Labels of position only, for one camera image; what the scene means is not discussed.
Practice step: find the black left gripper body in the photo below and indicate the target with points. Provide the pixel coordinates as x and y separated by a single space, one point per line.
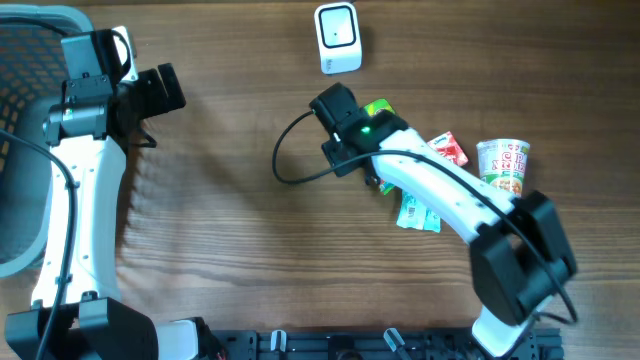
150 92

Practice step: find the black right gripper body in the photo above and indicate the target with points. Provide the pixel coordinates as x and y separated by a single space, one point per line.
332 151

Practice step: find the Haribo gummy bag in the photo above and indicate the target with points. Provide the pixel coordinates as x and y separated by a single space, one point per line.
371 179

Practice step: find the red white small box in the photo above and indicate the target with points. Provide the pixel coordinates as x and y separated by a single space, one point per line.
448 147

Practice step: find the teal tissue pack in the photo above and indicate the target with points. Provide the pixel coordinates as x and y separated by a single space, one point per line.
415 215

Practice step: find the instant noodle cup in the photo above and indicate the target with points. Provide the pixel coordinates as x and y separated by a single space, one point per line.
502 163

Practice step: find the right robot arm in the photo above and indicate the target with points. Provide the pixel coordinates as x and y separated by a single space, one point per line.
519 253

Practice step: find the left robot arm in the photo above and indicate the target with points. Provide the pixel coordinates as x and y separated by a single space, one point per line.
76 311

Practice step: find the white barcode scanner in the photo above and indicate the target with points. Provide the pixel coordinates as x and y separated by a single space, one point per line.
338 38

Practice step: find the grey plastic basket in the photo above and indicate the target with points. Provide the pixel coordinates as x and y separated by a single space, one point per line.
32 72

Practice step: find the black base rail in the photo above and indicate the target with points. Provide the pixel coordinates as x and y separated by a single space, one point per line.
325 345

